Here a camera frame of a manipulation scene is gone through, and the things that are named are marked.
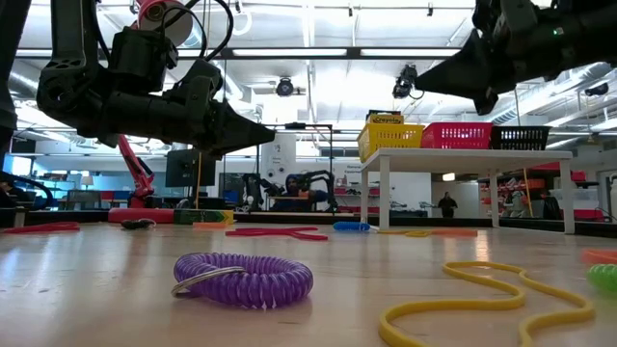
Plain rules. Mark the red plastic basket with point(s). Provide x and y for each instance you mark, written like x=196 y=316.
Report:
x=455 y=137

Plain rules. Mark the green coil wristband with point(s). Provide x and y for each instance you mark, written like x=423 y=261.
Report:
x=605 y=278

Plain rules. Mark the black overhead light beam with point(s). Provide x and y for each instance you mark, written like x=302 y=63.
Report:
x=354 y=53

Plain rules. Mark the red storage shelf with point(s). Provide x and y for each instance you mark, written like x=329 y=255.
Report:
x=554 y=167

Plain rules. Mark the black coil wristband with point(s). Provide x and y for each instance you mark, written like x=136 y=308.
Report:
x=137 y=224

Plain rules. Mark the red desk lamp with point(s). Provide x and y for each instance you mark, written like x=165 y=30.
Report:
x=140 y=214

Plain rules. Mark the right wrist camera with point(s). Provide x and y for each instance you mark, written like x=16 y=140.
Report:
x=518 y=17

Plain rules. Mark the white table lamp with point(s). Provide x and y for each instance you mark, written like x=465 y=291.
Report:
x=87 y=179

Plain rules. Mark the black computer monitor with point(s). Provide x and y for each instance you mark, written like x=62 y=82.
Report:
x=190 y=171

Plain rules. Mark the black plastic basket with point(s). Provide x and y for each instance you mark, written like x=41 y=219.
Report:
x=520 y=139

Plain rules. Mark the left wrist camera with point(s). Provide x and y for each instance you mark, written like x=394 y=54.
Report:
x=202 y=82

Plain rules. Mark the person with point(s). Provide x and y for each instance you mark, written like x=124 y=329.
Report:
x=291 y=185
x=447 y=205

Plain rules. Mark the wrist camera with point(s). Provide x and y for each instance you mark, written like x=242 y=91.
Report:
x=518 y=17
x=202 y=82

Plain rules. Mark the purple coil keyring wristband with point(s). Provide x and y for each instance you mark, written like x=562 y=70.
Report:
x=270 y=282

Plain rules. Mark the black background robot arm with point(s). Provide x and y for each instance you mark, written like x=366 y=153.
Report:
x=260 y=185
x=320 y=178

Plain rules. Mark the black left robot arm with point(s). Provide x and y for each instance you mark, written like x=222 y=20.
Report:
x=72 y=91

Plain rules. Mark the black table edge rail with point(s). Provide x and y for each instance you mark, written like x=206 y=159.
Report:
x=87 y=216

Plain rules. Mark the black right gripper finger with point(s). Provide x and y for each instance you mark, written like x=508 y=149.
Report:
x=487 y=103
x=463 y=77

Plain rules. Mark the yellow plastic basket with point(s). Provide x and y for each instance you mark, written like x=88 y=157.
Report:
x=390 y=142

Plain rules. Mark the blue coil wristband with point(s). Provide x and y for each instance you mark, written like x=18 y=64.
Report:
x=349 y=226

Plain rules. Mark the white metal shelf riser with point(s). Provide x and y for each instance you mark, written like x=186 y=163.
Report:
x=458 y=159

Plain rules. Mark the yellow rubber band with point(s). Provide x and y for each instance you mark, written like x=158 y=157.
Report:
x=417 y=234
x=458 y=305

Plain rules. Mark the black ceiling fixture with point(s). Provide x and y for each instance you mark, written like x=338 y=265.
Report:
x=598 y=89

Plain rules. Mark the black office chair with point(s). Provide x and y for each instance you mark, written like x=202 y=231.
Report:
x=551 y=207

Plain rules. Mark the black round camera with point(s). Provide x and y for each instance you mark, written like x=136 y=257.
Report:
x=284 y=88

